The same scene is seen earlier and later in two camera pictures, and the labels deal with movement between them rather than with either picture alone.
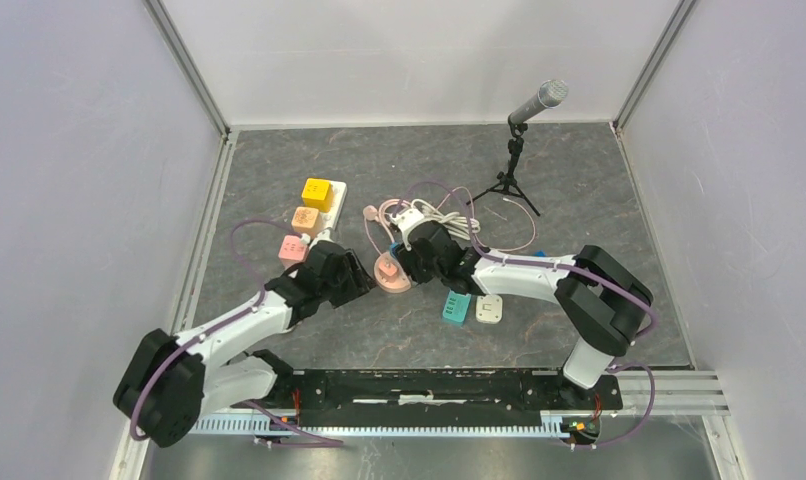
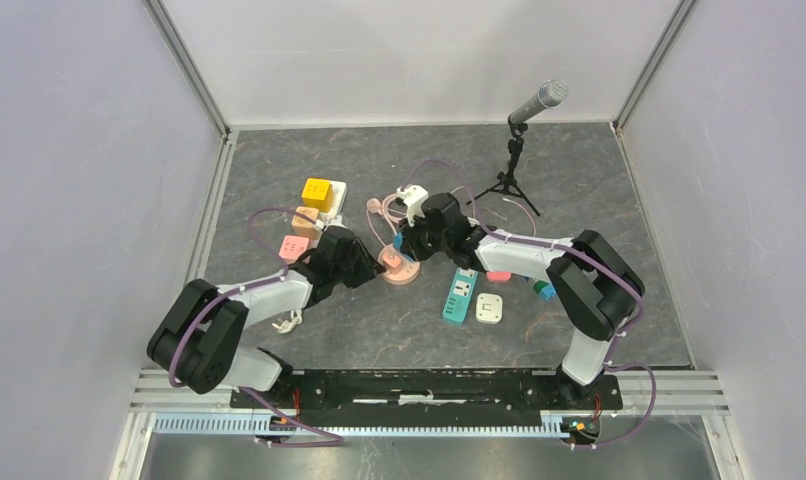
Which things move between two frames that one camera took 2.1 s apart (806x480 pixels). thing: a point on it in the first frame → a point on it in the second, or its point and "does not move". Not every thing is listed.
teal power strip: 456,308 does not move
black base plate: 358,396 does not move
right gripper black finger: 411,264 → 410,242
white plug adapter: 489,309 does not move
